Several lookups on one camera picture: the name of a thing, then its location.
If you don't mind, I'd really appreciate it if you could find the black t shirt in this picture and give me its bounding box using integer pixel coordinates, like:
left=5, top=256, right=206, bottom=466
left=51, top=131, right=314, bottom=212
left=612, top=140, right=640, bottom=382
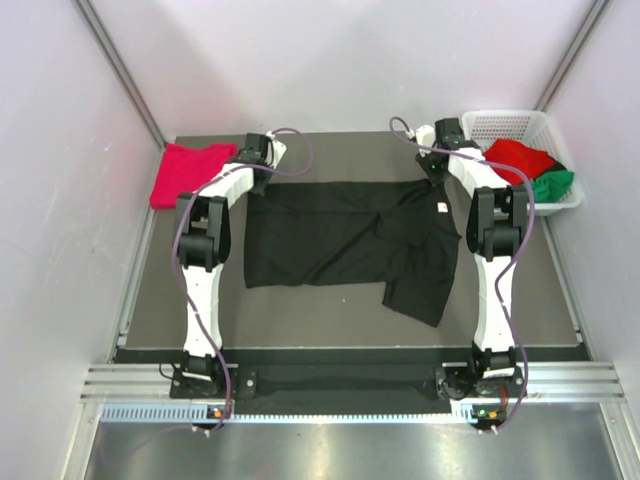
left=244, top=180, right=460, bottom=327

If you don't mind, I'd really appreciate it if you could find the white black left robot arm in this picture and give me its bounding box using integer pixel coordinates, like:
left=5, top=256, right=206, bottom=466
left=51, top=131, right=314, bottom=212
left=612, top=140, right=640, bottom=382
left=171, top=160, right=277, bottom=397

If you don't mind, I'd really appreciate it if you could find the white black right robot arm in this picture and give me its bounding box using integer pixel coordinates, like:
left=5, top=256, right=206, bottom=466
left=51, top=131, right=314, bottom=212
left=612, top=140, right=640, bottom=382
left=416, top=147, right=535, bottom=400

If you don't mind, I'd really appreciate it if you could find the folded pink t shirt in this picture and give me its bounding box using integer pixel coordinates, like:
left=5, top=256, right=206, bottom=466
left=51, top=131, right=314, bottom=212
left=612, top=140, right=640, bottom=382
left=149, top=143, right=238, bottom=210

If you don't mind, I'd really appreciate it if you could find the red t shirt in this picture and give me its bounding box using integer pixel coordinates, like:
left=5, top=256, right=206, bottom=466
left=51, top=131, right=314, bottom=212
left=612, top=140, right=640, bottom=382
left=484, top=139, right=556, bottom=180

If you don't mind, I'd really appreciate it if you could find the white plastic basket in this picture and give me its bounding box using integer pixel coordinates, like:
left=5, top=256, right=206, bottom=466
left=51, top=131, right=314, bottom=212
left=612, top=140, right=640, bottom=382
left=462, top=110, right=583, bottom=216

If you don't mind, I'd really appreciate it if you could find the green t shirt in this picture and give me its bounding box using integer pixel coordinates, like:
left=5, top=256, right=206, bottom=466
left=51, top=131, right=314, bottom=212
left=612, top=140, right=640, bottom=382
left=531, top=170, right=574, bottom=203

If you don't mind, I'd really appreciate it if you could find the black shirt in basket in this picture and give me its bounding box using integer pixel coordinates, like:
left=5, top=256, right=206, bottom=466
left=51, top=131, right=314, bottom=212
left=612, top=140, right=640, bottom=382
left=545, top=160, right=567, bottom=174

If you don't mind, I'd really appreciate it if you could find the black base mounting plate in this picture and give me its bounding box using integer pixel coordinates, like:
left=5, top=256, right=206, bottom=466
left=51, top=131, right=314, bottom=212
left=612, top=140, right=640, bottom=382
left=170, top=363, right=522, bottom=402

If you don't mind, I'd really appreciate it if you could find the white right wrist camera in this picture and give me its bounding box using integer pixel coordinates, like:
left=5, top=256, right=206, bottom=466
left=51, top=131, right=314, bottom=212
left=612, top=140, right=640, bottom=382
left=406, top=125, right=436, bottom=156

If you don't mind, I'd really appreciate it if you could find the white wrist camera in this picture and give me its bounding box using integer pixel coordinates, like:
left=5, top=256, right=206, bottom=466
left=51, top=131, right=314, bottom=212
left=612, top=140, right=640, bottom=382
left=406, top=125, right=436, bottom=156
left=266, top=131, right=287, bottom=169

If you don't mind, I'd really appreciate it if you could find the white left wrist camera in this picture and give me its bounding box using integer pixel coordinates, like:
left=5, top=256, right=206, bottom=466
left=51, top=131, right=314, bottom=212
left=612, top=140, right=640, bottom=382
left=266, top=131, right=287, bottom=169

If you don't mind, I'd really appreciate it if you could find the aluminium rail frame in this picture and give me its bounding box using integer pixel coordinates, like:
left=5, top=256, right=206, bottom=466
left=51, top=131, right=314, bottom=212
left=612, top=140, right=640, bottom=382
left=80, top=361, right=624, bottom=402

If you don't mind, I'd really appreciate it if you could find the white slotted cable duct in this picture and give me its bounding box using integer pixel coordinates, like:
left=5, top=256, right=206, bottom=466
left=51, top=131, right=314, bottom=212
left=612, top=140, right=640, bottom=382
left=101, top=402, right=506, bottom=424

